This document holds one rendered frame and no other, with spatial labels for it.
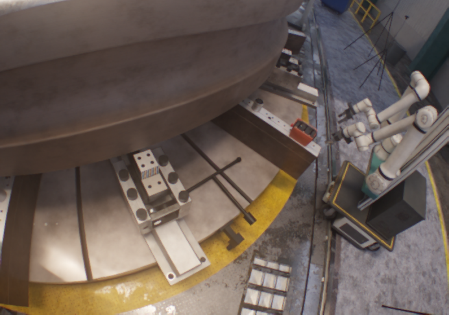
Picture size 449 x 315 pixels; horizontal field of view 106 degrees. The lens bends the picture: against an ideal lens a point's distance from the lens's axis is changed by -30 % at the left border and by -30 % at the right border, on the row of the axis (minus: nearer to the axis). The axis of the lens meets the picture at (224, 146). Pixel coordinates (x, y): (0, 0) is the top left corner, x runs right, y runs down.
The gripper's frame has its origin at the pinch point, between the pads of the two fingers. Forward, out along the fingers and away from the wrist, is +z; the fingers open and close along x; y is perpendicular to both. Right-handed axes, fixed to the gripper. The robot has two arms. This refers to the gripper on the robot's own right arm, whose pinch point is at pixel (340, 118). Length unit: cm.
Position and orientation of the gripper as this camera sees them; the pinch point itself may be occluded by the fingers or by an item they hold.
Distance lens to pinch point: 240.7
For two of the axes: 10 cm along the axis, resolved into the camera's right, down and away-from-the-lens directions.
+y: 6.7, 7.2, 1.7
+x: 4.1, -5.6, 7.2
